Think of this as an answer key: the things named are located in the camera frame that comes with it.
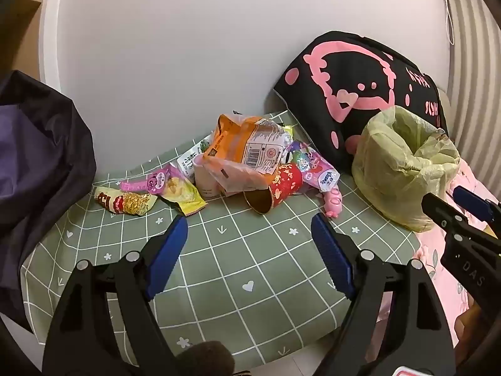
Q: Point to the pink lidded cup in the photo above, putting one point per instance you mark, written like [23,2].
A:
[203,182]

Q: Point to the yellow-green plastic bin bag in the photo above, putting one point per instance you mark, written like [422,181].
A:
[383,164]

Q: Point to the red gold paper cup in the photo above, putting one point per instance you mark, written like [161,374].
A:
[287,182]

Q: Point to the pink snack packet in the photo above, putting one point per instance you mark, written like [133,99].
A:
[323,174]

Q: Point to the pink floral bed sheet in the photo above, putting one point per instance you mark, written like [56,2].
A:
[426,254]

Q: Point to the striped headboard panel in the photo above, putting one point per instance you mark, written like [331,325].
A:
[477,86]

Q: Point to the pink candy wrapper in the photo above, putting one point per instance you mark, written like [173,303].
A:
[143,185]

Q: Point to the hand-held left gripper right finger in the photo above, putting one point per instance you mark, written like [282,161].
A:
[330,254]

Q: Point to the black pink-print pillow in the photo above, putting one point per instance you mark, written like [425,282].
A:
[352,70]

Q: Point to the orange bread bag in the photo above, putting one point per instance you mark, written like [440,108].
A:
[231,145]

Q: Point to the green white packet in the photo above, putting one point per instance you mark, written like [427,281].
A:
[190,158]

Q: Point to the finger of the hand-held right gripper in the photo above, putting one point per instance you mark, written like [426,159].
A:
[471,201]
[442,213]

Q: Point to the small yellow-green packet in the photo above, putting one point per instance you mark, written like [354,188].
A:
[287,130]

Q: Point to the dark purple bag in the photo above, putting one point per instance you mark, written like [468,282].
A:
[39,156]

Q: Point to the red gold snack packet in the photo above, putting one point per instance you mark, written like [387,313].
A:
[125,203]

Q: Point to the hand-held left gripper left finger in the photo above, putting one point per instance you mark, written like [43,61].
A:
[168,250]

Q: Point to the person's right forearm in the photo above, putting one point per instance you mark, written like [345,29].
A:
[469,321]

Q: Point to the holographic purple packet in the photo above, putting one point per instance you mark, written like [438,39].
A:
[299,154]

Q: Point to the pink caterpillar toy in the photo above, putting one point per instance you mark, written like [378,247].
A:
[334,201]

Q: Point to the yellow chips packet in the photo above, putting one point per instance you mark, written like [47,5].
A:
[184,197]

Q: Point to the person's left forearm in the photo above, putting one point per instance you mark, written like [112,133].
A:
[207,360]

